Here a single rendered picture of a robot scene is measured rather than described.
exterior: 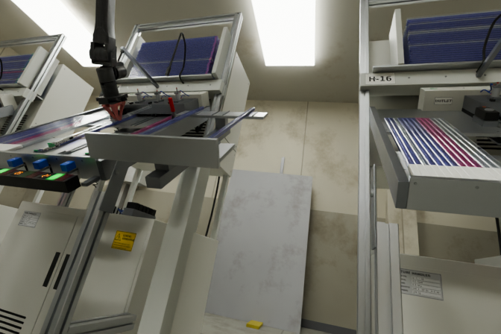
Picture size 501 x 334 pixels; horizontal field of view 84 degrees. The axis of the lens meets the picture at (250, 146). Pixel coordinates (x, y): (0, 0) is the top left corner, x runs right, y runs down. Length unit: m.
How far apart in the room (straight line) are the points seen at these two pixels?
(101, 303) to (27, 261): 0.41
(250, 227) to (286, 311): 0.94
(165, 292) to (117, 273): 0.37
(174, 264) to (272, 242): 2.65
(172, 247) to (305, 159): 3.29
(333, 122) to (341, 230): 1.52
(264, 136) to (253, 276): 1.95
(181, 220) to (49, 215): 0.76
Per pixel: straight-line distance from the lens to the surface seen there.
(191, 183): 0.84
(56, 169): 1.04
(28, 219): 1.54
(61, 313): 0.87
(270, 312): 3.30
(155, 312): 0.83
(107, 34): 1.17
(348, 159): 3.99
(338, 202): 3.80
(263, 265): 3.36
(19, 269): 1.49
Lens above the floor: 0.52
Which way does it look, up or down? 23 degrees up
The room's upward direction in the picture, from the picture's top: 10 degrees clockwise
